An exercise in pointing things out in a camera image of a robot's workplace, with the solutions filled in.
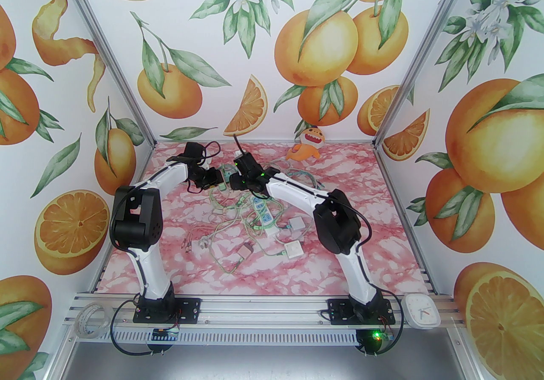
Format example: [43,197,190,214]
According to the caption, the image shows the white power strip blue sockets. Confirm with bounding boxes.
[250,196,278,238]

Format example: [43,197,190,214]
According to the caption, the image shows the orange plush toy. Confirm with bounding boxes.
[286,125,327,162]

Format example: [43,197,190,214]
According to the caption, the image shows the clear tape roll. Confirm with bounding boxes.
[76,303,110,338]

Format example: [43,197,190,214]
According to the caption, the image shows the black controller with LED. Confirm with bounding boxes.
[356,329,394,355]

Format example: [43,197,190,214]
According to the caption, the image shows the white square clock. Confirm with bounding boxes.
[402,292,441,330]

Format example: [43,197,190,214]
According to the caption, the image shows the teal multi-head charging cable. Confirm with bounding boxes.
[280,169,326,190]

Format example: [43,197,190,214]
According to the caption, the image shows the cable with red-tipped connectors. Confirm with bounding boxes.
[184,229,211,251]

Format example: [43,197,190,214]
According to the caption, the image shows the light green braided cable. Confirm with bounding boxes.
[208,191,258,275]

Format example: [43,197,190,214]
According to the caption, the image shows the aluminium mounting rail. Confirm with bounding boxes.
[64,291,462,330]

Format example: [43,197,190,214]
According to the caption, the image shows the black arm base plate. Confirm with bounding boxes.
[327,298,396,325]
[133,297,201,323]

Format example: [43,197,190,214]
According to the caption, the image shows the aluminium frame post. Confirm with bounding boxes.
[372,0,485,149]
[53,0,156,149]

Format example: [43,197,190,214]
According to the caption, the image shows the black base power cable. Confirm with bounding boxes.
[361,315,405,357]
[110,300,179,357]

